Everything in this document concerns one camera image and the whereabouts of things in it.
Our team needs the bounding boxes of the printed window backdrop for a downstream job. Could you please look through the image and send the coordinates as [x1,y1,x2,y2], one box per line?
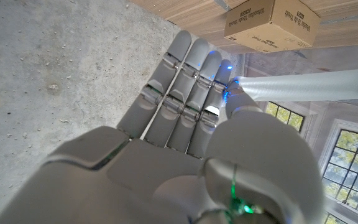
[242,43,358,224]

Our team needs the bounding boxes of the brown cardboard box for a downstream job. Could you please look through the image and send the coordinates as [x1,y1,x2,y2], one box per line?
[223,0,322,54]

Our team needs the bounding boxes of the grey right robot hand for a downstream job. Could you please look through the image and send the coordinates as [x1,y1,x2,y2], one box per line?
[0,30,326,224]

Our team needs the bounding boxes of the grey duct tape roll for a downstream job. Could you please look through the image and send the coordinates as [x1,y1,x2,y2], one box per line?
[234,67,358,103]

